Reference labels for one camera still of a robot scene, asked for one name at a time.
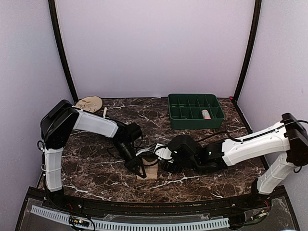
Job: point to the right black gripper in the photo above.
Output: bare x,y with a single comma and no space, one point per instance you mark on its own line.
170,168

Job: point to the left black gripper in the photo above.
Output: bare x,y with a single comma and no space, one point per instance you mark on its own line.
132,163

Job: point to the beige striped sock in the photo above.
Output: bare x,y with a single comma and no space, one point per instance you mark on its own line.
151,168

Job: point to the green compartment tray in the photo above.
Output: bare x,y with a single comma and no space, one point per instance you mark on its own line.
185,111

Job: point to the pink patterned sock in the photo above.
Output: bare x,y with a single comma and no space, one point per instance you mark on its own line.
206,114

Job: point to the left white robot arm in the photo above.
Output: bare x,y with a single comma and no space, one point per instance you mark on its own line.
57,125

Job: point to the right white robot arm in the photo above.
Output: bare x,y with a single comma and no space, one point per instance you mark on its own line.
287,137

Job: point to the wooden stick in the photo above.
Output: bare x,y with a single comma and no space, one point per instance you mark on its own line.
104,112

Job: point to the round beige embroidered coaster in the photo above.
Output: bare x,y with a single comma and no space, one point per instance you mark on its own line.
90,104

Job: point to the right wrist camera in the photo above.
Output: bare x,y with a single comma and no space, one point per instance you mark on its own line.
183,147

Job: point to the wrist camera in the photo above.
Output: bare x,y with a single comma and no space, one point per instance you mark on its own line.
133,132
183,147

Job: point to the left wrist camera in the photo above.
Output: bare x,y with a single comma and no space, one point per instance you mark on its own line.
133,132

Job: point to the black front rail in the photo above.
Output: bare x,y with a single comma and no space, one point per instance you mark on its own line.
231,206

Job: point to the white slotted cable duct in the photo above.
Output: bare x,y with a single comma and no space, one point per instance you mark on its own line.
124,223

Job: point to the right black frame post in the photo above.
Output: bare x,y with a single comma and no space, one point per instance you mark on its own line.
249,49

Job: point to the black frame post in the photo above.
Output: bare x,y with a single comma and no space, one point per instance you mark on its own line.
61,51
249,49

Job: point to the left black frame post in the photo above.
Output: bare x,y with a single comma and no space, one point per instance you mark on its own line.
61,51

